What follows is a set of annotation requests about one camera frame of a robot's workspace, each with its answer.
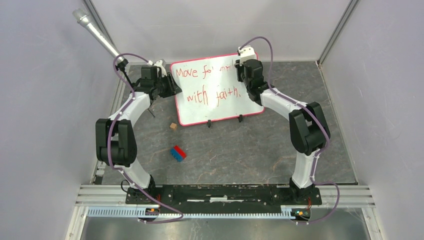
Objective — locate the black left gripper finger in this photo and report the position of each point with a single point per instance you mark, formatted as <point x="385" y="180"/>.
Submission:
<point x="175" y="89"/>
<point x="170" y="79"/>

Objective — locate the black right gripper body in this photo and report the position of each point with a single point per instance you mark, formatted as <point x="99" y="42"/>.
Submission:
<point x="245" y="82"/>

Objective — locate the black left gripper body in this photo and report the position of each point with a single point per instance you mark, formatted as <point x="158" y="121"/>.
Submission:
<point x="163" y="86"/>

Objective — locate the pink framed whiteboard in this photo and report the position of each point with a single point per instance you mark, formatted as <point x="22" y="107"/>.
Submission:
<point x="210" y="90"/>

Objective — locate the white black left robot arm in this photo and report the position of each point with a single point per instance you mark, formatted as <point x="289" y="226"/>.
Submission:
<point x="115" y="137"/>

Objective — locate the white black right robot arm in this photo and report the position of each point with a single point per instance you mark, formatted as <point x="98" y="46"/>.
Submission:
<point x="308" y="127"/>

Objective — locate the small wooden cube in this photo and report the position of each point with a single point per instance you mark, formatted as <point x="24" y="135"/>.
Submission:
<point x="173" y="126"/>

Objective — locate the red blue toy block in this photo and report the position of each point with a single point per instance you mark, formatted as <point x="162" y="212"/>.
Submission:
<point x="178" y="153"/>

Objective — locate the silver microphone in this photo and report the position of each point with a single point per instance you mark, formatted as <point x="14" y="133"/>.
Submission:
<point x="88" y="22"/>

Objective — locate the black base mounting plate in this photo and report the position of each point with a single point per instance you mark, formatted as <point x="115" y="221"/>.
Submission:
<point x="223" y="198"/>

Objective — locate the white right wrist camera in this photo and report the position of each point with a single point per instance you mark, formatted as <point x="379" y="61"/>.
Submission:
<point x="246" y="53"/>

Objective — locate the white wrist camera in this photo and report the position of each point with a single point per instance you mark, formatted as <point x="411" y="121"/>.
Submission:
<point x="160" y="67"/>
<point x="246" y="53"/>

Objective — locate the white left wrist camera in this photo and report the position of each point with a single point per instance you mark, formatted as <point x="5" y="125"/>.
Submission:
<point x="160" y="67"/>

